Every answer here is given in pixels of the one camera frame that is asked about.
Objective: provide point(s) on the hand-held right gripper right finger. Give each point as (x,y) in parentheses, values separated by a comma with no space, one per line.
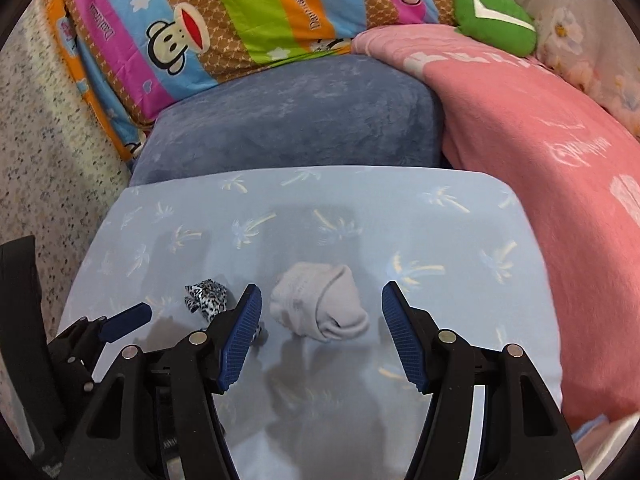
(402,340)

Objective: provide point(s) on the colourful monkey print pillow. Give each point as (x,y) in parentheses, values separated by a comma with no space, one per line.
(225,20)

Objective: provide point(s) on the green plush cushion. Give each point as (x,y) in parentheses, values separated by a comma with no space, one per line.
(490,25)

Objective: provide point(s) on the leopard print scrunchie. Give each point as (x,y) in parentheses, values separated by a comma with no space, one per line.
(205,300)

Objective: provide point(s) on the blue-grey velvet cushion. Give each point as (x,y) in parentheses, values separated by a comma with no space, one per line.
(300,115)

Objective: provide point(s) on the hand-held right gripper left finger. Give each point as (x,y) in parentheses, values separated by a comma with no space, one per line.
(240,340)

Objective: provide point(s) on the pink blanket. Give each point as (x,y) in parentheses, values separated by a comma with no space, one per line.
(550,210)

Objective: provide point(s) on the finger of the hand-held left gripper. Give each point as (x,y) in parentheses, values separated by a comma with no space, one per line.
(125,317)

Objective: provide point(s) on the pale floral cloth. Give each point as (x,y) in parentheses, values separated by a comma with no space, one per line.
(575,35)

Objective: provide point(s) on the light blue palm-print sheet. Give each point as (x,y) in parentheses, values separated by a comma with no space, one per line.
(300,220)

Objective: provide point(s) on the grey white sock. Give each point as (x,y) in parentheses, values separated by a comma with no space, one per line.
(320,305)

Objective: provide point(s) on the white plastic bag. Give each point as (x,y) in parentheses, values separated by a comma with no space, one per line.
(600,437)

